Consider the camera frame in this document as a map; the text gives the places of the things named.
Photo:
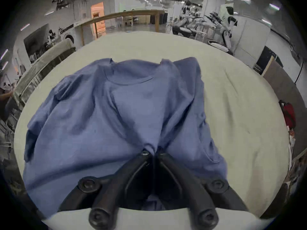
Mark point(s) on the red bag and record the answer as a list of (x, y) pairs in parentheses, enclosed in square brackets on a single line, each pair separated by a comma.
[(289, 115)]

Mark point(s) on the wooden table frame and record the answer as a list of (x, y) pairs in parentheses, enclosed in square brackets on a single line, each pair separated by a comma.
[(134, 12)]

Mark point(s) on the blue shirt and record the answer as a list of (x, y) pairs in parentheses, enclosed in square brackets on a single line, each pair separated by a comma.
[(120, 109)]

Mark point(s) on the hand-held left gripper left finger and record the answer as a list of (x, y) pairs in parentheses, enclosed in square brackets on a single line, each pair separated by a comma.
[(112, 193)]

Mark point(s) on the bed with beige sheet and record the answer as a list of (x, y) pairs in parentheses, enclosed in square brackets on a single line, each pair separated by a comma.
[(239, 104)]

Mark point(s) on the white washing machine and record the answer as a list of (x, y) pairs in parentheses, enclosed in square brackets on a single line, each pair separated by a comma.
[(69, 37)]

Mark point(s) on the white humanoid robot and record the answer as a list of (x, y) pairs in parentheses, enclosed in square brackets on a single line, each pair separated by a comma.
[(226, 36), (186, 30)]

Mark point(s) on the bed with beige cover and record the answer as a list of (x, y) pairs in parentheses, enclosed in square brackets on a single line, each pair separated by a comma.
[(46, 55)]

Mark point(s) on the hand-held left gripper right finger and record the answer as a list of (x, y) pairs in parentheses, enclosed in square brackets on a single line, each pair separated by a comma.
[(189, 190)]

